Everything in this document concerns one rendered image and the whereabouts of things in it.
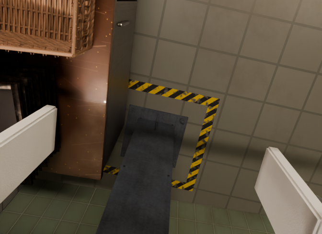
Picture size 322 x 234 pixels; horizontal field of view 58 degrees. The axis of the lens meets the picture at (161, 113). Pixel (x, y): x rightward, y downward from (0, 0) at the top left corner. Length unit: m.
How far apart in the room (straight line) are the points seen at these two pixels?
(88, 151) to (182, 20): 0.77
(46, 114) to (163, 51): 1.31
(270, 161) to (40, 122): 0.13
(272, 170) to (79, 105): 0.84
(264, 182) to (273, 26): 1.35
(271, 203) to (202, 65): 1.33
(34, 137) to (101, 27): 0.75
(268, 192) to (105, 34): 0.78
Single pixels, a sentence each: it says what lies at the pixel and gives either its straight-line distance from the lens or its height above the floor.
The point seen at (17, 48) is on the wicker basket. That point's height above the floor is 0.77.
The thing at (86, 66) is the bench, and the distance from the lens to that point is 0.93.
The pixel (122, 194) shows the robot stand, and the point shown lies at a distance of 1.00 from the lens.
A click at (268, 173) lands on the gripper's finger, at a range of 0.18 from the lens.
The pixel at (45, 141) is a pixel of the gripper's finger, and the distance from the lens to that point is 0.18.
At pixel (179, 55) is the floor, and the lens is 1.47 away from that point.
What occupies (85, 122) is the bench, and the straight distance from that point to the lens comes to 0.99.
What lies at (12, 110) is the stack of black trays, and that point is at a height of 0.80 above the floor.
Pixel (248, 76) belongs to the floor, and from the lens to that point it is 1.53.
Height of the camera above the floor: 1.45
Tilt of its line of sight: 69 degrees down
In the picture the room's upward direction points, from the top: 170 degrees counter-clockwise
